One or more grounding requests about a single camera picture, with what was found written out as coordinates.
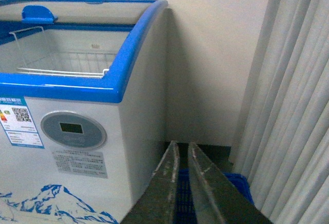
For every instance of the blue plastic crate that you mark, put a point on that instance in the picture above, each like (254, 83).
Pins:
(185, 212)

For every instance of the white pleated curtain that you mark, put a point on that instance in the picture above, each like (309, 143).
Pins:
(283, 148)

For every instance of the white wire freezer basket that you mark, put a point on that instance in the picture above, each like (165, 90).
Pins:
(67, 53)

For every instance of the right gripper camera black right finger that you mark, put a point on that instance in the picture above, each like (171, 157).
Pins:
(215, 198)

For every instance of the right gripper camera black left finger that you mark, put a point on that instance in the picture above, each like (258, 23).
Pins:
(158, 202)

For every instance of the white chest freezer penguin print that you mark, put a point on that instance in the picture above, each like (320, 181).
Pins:
(83, 150)

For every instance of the glass sliding freezer lid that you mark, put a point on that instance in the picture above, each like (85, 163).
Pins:
(48, 12)

